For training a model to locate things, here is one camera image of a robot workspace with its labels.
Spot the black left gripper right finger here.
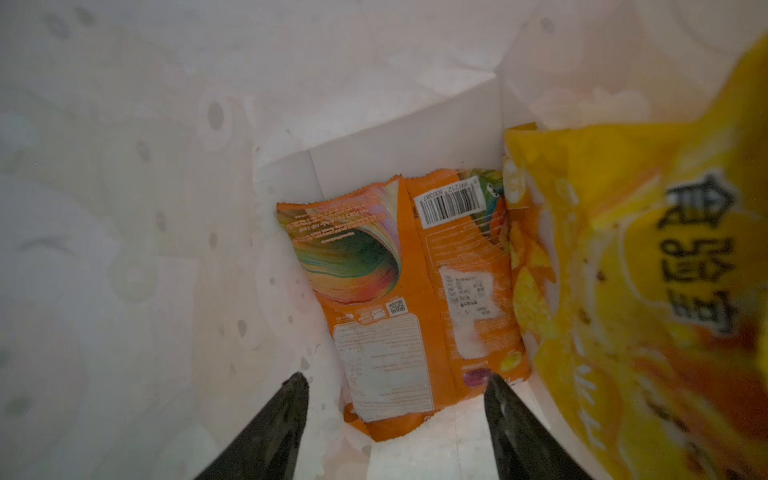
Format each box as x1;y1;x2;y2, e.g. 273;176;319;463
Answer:
483;374;591;480

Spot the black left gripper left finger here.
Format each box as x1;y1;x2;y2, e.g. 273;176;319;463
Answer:
197;372;310;480

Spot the white cartoon paper gift bag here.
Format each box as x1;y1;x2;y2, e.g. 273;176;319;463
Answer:
1;1;767;479

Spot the orange snack bag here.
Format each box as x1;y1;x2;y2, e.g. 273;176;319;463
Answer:
276;169;531;441

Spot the yellow chips bag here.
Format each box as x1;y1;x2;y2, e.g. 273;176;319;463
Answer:
504;40;767;479

